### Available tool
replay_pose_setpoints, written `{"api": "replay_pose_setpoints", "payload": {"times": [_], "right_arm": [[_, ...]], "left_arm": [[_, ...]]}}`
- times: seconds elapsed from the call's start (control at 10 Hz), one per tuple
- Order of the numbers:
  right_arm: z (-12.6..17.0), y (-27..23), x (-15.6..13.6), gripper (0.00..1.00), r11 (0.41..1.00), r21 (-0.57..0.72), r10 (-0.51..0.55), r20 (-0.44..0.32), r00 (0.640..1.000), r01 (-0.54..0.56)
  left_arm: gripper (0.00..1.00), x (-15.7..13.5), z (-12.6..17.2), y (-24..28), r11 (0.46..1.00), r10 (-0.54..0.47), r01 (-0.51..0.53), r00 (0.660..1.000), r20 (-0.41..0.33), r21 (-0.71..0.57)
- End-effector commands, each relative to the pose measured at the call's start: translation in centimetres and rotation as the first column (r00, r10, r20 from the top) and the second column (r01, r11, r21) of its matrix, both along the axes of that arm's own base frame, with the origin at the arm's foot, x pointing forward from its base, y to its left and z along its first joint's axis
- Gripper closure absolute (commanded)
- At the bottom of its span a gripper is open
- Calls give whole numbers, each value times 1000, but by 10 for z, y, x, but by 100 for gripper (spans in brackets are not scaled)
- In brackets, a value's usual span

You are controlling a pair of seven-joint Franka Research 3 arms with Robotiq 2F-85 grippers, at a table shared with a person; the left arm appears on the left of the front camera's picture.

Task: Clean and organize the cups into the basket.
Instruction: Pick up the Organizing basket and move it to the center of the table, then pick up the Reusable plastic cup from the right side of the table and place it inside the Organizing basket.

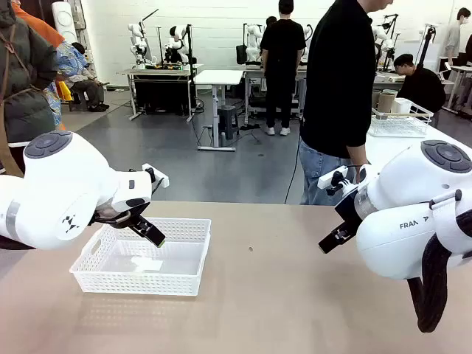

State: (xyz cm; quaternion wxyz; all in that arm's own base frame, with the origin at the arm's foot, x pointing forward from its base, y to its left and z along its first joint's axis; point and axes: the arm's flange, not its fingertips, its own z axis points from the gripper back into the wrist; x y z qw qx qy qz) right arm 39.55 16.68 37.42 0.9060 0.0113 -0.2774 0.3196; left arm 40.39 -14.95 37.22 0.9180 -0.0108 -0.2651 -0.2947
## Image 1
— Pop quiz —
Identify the white perforated plastic basket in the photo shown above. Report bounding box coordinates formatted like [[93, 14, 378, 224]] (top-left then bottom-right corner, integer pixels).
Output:
[[69, 217, 212, 297]]

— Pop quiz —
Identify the person's right forearm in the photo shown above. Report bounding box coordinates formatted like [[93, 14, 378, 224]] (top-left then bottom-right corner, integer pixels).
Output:
[[346, 145, 369, 167]]

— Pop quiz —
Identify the standing person in black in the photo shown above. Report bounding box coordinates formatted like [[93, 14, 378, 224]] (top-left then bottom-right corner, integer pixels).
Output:
[[260, 0, 307, 136]]

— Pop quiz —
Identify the white standing desk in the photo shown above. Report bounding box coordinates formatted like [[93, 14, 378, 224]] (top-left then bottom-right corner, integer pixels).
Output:
[[193, 69, 245, 152]]

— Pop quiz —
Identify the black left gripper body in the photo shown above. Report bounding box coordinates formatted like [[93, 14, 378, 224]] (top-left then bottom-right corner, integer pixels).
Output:
[[90, 198, 152, 229]]

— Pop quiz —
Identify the black hanging cable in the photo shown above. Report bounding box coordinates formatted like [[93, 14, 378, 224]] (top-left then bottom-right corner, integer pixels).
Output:
[[283, 136, 302, 204]]

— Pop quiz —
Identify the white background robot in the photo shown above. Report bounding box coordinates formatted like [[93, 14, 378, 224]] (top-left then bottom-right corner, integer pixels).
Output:
[[372, 13, 402, 73], [302, 24, 314, 63], [163, 24, 190, 66], [245, 24, 265, 62], [128, 22, 149, 70]]

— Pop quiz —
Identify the white side table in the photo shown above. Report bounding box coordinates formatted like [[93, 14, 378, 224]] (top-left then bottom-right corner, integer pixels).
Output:
[[363, 119, 472, 165]]

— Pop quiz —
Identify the grey plastic stool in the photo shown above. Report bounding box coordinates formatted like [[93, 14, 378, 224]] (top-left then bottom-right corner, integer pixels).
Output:
[[217, 105, 240, 140]]

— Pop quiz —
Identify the white background desk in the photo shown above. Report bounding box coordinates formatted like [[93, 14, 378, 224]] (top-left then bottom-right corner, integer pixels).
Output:
[[440, 64, 472, 119]]

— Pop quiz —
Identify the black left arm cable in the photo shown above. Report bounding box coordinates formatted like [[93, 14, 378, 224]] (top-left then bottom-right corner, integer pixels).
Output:
[[0, 235, 36, 251]]

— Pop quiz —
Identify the seated person in black sweater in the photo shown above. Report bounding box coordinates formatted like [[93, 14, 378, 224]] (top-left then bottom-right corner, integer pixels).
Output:
[[392, 53, 447, 126]]

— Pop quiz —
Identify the grey robot workbench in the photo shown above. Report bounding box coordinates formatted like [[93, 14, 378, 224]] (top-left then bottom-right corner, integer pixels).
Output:
[[117, 63, 204, 122]]

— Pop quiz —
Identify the black tripod stand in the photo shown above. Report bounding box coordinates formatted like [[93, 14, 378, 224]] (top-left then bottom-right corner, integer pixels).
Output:
[[415, 22, 440, 69]]

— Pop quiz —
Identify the grey metal workbench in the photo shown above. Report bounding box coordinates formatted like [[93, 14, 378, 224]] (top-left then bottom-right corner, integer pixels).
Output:
[[243, 64, 309, 125]]

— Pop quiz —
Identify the yellow bag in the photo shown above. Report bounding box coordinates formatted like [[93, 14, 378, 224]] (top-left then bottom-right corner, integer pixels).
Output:
[[58, 80, 74, 102]]

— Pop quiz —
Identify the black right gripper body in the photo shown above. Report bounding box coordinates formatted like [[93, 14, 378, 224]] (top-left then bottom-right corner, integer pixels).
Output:
[[334, 188, 364, 232]]

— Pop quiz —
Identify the person in green puffer jacket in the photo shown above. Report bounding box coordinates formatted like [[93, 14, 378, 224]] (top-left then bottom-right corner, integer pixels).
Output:
[[0, 0, 60, 178]]

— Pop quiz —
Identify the black right arm cable sleeve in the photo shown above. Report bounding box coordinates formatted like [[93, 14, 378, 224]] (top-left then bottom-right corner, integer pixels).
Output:
[[405, 190, 472, 333]]

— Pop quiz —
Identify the figure in orange garment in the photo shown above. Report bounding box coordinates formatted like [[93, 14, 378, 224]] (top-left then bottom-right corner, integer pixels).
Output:
[[10, 0, 66, 131]]

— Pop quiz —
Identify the person in black polo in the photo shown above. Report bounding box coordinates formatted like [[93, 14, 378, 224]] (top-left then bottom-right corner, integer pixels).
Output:
[[299, 0, 395, 206]]

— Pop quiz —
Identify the white tower appliance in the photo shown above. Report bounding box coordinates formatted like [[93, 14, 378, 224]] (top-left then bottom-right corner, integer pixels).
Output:
[[51, 1, 78, 44]]

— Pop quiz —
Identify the white cup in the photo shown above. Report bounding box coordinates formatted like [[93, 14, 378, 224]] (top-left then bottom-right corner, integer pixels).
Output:
[[390, 97, 412, 114]]

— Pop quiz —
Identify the person's right hand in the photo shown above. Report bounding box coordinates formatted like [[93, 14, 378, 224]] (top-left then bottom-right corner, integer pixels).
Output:
[[355, 164, 372, 184]]

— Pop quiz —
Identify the seated person in patterned jacket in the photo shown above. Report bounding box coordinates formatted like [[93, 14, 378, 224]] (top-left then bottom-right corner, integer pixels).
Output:
[[55, 41, 111, 113]]

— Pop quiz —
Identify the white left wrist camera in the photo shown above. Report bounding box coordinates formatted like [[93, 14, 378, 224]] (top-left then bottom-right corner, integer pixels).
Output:
[[142, 162, 170, 190]]

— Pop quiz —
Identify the white wire dish rack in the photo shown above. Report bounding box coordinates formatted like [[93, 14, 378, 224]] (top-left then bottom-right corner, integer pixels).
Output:
[[368, 99, 434, 139]]

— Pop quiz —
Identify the person in grey shirt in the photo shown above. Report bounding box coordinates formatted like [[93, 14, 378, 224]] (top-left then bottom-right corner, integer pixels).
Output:
[[444, 7, 472, 67]]

